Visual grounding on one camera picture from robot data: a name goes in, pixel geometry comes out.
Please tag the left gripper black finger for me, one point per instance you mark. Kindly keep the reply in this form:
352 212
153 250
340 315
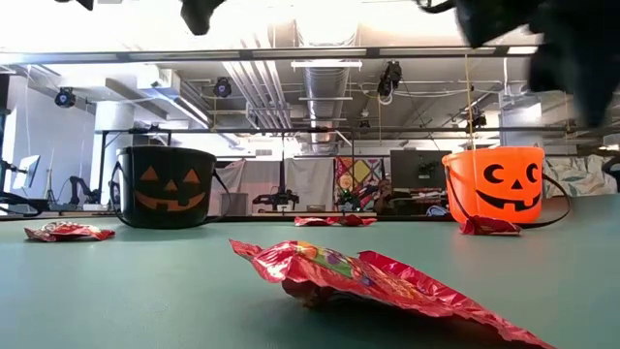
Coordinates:
84 4
202 14

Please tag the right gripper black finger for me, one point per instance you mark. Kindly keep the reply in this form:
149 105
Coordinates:
494 19
586 72

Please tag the red Skittles candy pack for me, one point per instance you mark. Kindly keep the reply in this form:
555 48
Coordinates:
489 226
312 222
68 231
356 220
363 276

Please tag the black background robot arm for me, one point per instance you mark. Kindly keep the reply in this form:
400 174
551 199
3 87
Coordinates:
77 186

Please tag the black hanging device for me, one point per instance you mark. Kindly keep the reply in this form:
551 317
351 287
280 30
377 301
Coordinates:
478 121

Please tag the grey overhead crossbar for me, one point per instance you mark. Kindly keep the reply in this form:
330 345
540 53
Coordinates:
300 52

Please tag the white ceiling light fixture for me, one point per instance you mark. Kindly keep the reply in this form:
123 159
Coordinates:
325 64

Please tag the white hanging cloth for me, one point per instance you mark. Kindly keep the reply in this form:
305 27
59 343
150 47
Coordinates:
310 177
232 177

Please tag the black background monitor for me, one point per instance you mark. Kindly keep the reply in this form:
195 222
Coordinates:
412 167

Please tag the orange jack-o-lantern bucket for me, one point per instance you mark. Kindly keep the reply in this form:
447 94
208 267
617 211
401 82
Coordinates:
465 194

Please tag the tilted white-screen monitor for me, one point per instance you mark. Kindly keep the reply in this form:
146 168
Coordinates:
26 169

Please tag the grey bin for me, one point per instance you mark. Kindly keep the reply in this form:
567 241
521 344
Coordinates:
234 204

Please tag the black background robot rig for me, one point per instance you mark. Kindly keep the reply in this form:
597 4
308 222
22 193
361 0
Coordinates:
281 199

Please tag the black jack-o-lantern bucket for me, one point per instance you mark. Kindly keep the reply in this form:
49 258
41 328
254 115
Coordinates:
131 203

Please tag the green table mat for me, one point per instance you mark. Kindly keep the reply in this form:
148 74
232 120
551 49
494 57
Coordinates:
145 291

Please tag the leaf pattern wall cloth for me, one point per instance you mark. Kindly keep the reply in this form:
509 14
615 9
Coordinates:
581 177

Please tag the black ceiling camera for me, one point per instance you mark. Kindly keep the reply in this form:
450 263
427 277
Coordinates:
390 76

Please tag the black background station frame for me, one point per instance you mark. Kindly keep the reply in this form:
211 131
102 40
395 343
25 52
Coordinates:
412 129

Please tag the silver ventilation duct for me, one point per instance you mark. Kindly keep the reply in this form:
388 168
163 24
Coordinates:
324 87

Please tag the colourful quilt wall hanging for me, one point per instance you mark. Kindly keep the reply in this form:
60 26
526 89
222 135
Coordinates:
361 170

